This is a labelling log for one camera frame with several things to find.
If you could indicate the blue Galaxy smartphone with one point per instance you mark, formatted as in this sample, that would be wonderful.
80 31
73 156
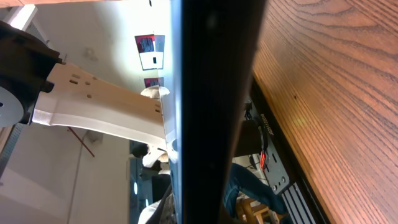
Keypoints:
210 51

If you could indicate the person in blue jeans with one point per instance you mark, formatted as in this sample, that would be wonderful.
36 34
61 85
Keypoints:
243 180

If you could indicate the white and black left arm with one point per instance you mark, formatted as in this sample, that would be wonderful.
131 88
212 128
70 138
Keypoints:
38 87

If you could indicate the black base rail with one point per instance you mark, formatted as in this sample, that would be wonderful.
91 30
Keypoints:
283 171

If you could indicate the wooden stool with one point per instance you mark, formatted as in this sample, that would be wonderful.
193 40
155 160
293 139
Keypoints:
259 214

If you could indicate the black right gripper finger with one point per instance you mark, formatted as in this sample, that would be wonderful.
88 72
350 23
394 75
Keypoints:
165 212

